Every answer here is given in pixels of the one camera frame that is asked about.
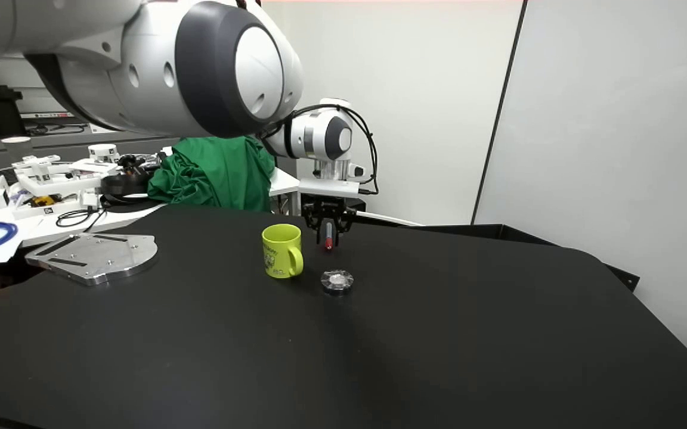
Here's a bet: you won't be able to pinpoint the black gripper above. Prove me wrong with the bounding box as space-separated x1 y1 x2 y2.
304 195 359 242

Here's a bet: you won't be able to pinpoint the yellow mug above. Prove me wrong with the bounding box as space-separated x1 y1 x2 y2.
261 222 307 280

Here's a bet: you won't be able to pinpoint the small round silver object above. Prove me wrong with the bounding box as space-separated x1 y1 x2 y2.
317 266 356 295

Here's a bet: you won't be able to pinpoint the green cloth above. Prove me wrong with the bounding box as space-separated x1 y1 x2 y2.
145 134 279 215

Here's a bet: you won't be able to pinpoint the black slanted pole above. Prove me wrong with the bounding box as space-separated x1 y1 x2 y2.
468 0 532 226

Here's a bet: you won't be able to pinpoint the grey metal plate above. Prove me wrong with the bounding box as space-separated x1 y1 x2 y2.
24 230 160 289

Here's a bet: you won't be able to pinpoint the white machine parts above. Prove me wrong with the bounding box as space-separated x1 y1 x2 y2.
8 143 127 202

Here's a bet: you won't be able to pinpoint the grey counter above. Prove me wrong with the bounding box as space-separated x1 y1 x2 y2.
0 127 179 179

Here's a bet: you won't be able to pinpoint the white side table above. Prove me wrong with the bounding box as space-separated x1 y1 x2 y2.
0 164 307 271

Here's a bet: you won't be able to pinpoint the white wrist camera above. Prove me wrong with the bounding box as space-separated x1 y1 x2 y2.
269 167 368 202

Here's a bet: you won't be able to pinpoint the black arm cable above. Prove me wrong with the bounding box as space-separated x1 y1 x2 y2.
279 103 383 195

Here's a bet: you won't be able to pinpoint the black cable coil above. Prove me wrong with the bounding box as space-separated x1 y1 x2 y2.
53 205 107 230

